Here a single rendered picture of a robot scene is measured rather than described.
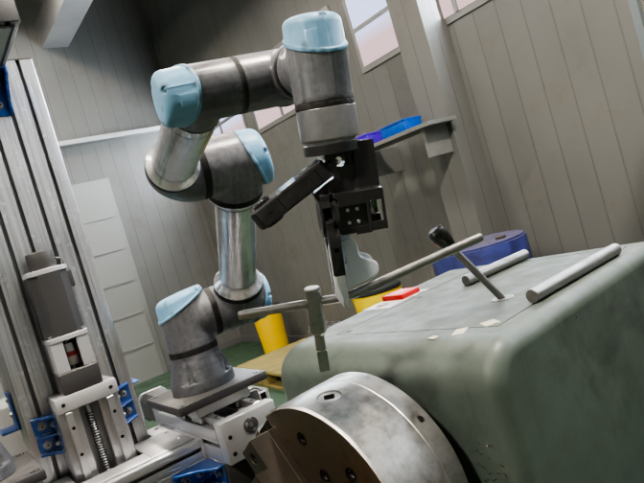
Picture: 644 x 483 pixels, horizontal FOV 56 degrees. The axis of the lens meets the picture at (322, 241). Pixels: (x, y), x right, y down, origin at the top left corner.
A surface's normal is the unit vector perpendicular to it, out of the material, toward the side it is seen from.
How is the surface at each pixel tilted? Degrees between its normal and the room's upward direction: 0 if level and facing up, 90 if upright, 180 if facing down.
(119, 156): 90
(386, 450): 54
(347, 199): 99
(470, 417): 90
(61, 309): 90
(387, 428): 46
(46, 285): 90
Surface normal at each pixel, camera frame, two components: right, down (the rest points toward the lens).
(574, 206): -0.79, 0.25
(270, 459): 0.36, -0.67
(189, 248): 0.55, -0.13
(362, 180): 0.10, 0.17
